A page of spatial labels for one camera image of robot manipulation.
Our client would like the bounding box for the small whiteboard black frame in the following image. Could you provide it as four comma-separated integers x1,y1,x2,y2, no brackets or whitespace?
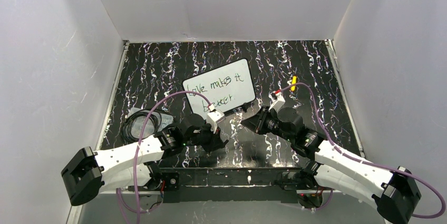
182,59,256,118

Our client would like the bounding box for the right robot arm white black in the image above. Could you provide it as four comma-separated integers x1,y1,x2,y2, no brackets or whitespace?
241,106,421,223

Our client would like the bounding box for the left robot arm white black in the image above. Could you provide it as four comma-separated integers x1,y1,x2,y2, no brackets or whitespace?
61,110,228,206

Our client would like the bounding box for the black base bar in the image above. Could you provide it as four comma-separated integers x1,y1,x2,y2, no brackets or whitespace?
127,167,336,204

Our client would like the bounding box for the whiteboard metal wire stand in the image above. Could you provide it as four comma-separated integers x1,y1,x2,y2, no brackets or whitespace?
231,101,254,113

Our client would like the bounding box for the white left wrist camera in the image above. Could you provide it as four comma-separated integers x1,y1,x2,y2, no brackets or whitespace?
206,104,226,134

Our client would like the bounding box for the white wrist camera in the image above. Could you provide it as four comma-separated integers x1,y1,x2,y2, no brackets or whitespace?
269,90,285,112
206,104,226,134

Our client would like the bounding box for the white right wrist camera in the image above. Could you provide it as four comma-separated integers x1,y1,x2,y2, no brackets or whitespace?
269,90,285,112

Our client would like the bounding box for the coiled black cable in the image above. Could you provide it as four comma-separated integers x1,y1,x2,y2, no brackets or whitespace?
122,109,163,143

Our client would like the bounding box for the aluminium rail right side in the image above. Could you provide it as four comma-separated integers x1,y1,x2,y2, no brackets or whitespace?
325,39,365,158

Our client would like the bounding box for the aluminium rail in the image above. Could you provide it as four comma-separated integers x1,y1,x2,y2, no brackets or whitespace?
66,40,130,223
325,39,365,158

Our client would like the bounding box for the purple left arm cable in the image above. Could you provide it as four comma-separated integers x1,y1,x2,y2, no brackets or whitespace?
116,91,213,224

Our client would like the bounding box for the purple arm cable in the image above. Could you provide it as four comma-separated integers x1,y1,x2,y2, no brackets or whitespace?
279,82,446,220
116,91,213,224

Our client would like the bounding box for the aluminium rail left side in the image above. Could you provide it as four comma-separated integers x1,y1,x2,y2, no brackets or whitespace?
66,40,130,223

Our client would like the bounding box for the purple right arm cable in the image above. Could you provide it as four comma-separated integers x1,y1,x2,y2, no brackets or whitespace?
279,82,446,220

